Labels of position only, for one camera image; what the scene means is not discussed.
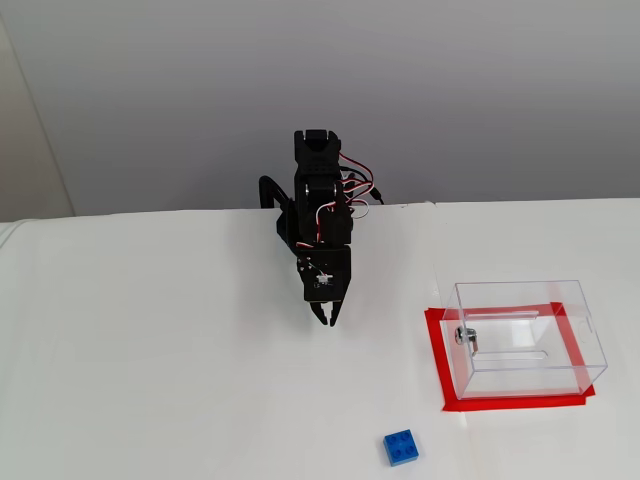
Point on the silver box lock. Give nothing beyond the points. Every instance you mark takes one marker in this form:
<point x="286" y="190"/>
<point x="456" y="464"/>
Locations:
<point x="462" y="336"/>

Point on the red tape frame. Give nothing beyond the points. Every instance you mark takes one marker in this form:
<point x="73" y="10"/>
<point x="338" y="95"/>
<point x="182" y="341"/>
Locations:
<point x="432" y="350"/>

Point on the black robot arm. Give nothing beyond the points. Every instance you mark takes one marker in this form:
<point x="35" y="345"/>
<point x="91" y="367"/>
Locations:
<point x="315" y="165"/>

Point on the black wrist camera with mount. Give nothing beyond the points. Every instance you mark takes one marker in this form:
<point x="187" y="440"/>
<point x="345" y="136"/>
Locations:
<point x="327" y="285"/>

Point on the transparent plastic box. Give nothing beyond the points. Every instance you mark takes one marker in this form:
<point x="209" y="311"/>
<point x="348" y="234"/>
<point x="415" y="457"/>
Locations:
<point x="550" y="295"/>

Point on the black table clamp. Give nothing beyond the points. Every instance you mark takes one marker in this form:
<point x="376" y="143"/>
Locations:
<point x="263" y="190"/>

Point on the blue lego brick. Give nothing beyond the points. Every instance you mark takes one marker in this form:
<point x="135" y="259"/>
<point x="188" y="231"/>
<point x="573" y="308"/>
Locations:
<point x="400" y="450"/>

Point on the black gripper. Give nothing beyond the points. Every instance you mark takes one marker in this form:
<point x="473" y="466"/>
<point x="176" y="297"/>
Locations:
<point x="334" y="287"/>

